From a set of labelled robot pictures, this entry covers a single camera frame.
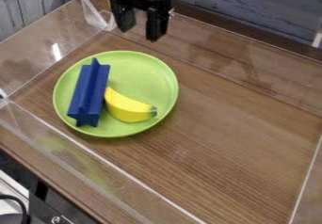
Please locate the blue star-shaped block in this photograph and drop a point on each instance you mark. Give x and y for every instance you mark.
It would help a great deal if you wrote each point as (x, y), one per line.
(87, 99)

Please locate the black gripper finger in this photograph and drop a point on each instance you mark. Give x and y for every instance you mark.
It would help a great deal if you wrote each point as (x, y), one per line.
(156, 24)
(124, 17)

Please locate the lime green round plate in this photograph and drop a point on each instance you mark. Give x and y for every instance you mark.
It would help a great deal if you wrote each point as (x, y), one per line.
(140, 77)

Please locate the clear acrylic tray walls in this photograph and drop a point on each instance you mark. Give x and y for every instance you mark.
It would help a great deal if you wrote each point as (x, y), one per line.
(230, 159)

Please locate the clear acrylic corner bracket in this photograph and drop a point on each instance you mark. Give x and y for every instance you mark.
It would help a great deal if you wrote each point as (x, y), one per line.
(100, 19)

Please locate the yellow toy banana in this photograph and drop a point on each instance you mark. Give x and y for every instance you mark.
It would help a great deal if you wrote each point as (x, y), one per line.
(127, 109)

